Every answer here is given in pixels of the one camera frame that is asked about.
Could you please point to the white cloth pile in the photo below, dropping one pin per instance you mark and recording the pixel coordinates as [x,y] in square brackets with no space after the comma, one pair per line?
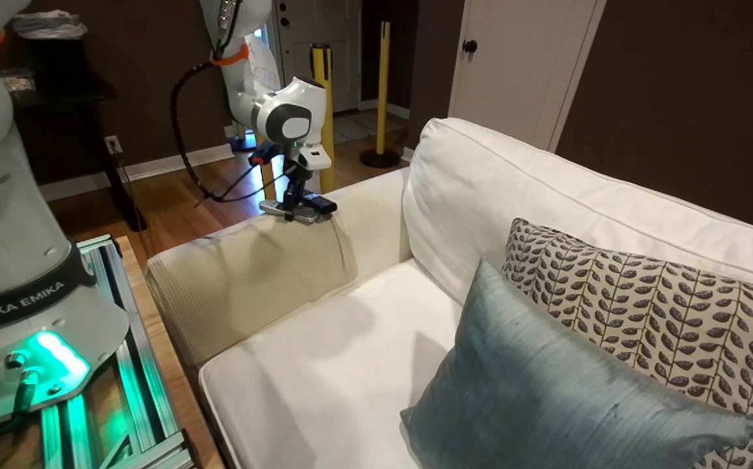
[50,24]

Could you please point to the white wall outlet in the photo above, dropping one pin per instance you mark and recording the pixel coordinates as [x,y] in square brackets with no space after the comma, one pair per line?
[114,143]

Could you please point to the yellow post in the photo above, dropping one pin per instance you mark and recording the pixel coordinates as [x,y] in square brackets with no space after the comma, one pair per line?
[324,69]
[385,95]

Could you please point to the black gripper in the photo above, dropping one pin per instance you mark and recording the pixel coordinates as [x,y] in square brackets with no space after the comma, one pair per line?
[299,173]

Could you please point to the blue silk pillow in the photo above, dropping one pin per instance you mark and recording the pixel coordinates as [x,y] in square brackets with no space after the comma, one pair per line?
[548,398]

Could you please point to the white door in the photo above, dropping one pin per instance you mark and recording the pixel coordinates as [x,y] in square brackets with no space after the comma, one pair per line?
[522,59]

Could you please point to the white sofa back cushion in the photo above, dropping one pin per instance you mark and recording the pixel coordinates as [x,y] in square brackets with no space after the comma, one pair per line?
[480,191]

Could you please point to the black remote control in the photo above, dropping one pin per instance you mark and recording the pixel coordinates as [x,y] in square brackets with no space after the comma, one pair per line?
[322,204]

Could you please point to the black door knob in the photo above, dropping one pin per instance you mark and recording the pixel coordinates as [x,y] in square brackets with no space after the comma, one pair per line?
[471,44]

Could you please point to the leaf pattern pillow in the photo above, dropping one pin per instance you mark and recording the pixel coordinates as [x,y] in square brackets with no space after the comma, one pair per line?
[652,320]

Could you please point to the white sofa seat cushion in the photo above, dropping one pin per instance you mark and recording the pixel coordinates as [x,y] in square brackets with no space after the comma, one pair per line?
[324,372]

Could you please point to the white sofa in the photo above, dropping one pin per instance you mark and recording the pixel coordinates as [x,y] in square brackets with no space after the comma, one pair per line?
[376,224]

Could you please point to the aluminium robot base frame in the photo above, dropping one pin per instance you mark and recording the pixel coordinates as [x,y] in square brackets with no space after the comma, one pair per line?
[131,380]

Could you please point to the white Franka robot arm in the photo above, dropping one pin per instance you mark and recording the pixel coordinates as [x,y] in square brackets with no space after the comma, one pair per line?
[11,217]

